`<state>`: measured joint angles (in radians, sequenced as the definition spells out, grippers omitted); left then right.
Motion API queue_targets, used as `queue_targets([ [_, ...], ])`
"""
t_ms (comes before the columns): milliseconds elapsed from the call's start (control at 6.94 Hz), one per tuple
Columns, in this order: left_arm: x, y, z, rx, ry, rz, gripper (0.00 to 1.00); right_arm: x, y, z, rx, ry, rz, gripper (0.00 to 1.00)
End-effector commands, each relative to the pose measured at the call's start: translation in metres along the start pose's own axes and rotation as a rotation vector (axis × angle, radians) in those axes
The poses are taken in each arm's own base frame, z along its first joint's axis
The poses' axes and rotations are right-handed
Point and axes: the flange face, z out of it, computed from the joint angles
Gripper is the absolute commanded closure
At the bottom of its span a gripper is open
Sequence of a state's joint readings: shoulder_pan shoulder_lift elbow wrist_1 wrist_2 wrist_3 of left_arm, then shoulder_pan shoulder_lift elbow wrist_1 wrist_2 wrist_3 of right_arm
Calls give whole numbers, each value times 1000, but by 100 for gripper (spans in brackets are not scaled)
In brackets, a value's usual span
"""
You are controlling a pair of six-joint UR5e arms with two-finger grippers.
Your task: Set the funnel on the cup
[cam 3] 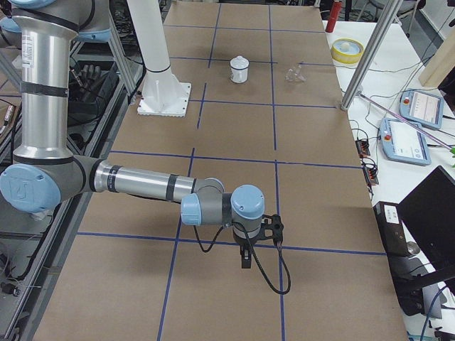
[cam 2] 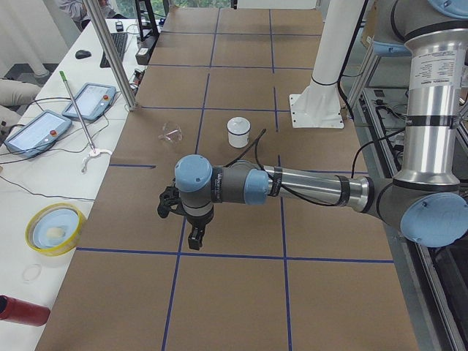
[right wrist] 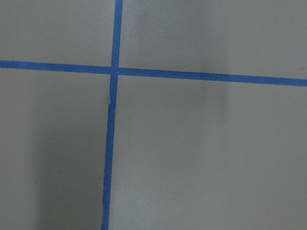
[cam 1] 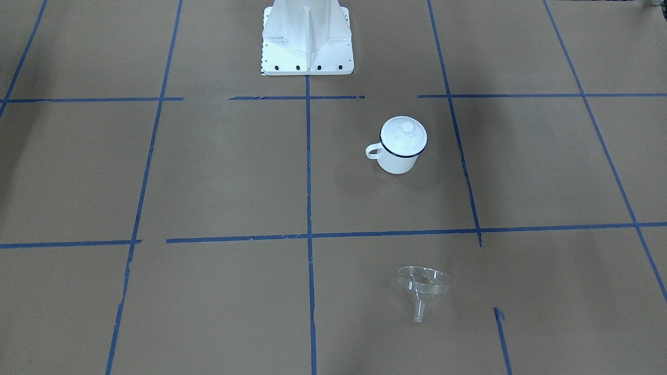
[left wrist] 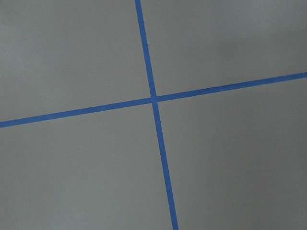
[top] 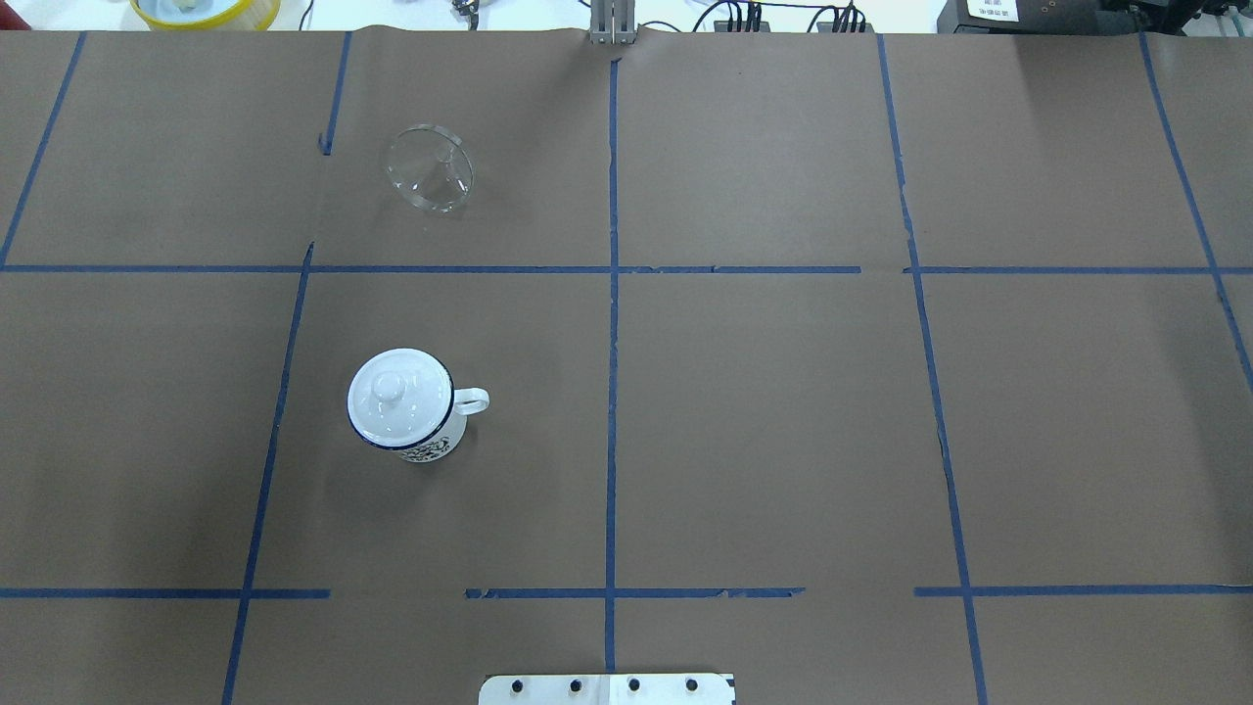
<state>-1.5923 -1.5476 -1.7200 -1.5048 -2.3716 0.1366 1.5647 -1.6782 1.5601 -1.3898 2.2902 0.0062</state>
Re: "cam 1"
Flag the white enamel mug lid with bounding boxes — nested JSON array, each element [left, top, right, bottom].
[[379, 116, 427, 158]]

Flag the clear glass funnel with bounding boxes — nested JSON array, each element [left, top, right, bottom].
[[397, 265, 452, 323]]

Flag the white enamel mug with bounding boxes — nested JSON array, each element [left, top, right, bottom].
[[365, 116, 427, 174]]

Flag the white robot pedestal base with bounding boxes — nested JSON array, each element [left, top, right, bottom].
[[261, 1, 355, 76]]

